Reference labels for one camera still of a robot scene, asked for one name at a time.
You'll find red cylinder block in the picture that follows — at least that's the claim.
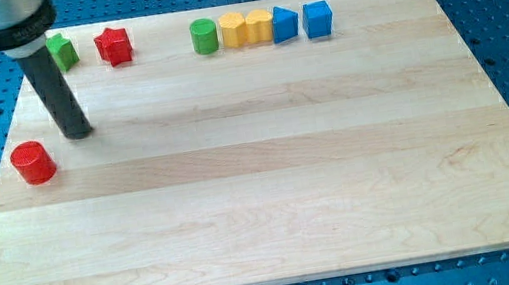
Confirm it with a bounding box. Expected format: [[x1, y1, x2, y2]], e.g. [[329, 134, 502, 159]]
[[10, 140, 57, 186]]

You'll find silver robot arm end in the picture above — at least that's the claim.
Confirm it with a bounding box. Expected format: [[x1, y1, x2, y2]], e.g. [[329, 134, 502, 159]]
[[0, 0, 57, 59]]

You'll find yellow heart block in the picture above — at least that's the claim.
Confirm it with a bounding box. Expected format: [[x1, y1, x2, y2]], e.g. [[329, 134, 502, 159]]
[[245, 9, 273, 44]]

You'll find yellow pentagon block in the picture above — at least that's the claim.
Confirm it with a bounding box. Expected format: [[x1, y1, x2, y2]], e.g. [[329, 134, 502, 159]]
[[218, 12, 248, 48]]

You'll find green cylinder block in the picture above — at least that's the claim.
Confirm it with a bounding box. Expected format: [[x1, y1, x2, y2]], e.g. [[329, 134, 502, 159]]
[[189, 18, 219, 55]]

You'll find light wooden board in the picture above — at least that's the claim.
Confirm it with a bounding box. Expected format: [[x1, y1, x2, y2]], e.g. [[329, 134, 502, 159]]
[[0, 0, 509, 285]]

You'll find blue triangle block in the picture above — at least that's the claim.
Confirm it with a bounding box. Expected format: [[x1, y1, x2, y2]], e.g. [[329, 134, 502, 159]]
[[272, 6, 299, 44]]

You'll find blue cube block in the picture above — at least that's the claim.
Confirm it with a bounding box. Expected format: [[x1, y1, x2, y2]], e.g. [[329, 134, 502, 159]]
[[302, 0, 333, 39]]

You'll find red star block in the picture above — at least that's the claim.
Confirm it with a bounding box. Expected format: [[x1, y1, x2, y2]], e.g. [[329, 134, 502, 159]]
[[94, 28, 133, 67]]

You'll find green star block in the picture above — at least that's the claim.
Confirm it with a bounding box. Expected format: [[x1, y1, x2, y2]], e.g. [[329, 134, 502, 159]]
[[46, 33, 79, 72]]

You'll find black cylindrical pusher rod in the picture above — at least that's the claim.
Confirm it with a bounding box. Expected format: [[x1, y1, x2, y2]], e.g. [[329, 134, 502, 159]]
[[17, 46, 93, 140]]

